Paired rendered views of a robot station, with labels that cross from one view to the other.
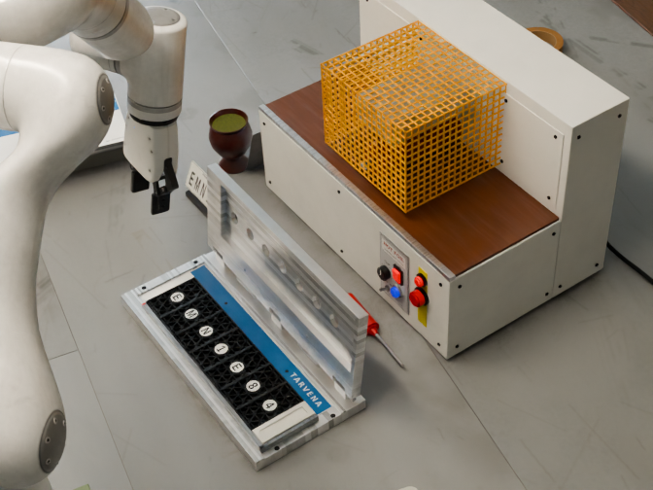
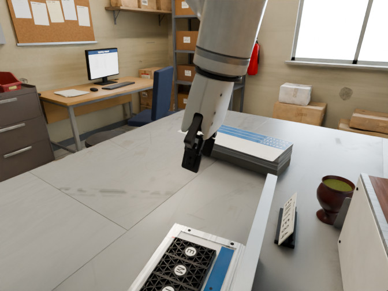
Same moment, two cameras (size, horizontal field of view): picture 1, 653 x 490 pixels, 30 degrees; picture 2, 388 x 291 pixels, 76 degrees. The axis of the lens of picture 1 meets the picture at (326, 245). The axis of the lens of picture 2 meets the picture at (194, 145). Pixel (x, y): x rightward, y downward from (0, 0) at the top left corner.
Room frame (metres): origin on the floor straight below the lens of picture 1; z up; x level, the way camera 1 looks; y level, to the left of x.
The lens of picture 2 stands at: (1.25, -0.06, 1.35)
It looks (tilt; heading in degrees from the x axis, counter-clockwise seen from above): 25 degrees down; 56
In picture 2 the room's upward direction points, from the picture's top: straight up
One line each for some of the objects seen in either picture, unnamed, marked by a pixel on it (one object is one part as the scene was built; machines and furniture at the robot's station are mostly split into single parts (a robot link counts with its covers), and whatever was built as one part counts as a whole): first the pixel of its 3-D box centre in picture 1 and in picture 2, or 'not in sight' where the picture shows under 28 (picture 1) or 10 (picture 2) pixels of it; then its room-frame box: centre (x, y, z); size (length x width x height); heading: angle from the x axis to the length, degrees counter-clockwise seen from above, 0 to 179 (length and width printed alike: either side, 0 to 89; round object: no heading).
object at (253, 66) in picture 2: not in sight; (253, 56); (4.05, 2.52, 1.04); 0.18 x 0.15 x 0.50; 111
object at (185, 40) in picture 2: not in sight; (190, 40); (3.55, 3.38, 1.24); 0.42 x 0.21 x 0.27; 111
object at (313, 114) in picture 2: not in sight; (298, 112); (4.20, 1.77, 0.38); 0.60 x 0.40 x 0.26; 111
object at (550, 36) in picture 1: (538, 45); not in sight; (2.16, -0.48, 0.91); 0.10 x 0.10 x 0.02
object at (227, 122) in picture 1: (231, 142); (332, 200); (1.84, 0.17, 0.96); 0.09 x 0.09 x 0.11
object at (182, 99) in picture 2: not in sight; (190, 100); (3.54, 3.39, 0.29); 0.42 x 0.18 x 0.25; 114
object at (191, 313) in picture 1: (191, 316); (180, 272); (1.42, 0.24, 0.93); 0.10 x 0.05 x 0.01; 122
